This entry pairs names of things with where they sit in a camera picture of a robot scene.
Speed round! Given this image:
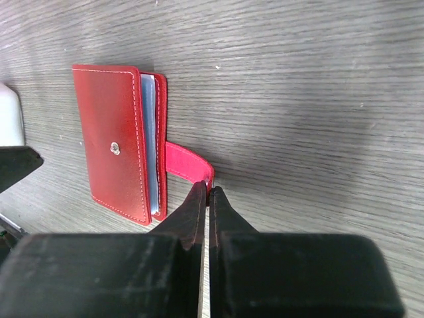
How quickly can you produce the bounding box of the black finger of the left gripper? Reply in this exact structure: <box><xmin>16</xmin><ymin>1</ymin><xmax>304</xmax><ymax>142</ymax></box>
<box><xmin>0</xmin><ymin>146</ymin><xmax>44</xmax><ymax>192</ymax></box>

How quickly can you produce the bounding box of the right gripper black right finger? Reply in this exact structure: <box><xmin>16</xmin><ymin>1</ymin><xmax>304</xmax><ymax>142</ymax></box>
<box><xmin>209</xmin><ymin>187</ymin><xmax>405</xmax><ymax>317</ymax></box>

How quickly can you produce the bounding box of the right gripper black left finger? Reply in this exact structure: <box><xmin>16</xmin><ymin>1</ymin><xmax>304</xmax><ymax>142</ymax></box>
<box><xmin>1</xmin><ymin>182</ymin><xmax>206</xmax><ymax>317</ymax></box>

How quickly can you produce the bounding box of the red leather card holder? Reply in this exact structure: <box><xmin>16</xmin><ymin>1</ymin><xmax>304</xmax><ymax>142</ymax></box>
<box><xmin>72</xmin><ymin>64</ymin><xmax>215</xmax><ymax>226</ymax></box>

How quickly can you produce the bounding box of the white plastic bottle black cap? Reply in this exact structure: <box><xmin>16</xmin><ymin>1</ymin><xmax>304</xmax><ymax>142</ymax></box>
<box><xmin>0</xmin><ymin>83</ymin><xmax>25</xmax><ymax>146</ymax></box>

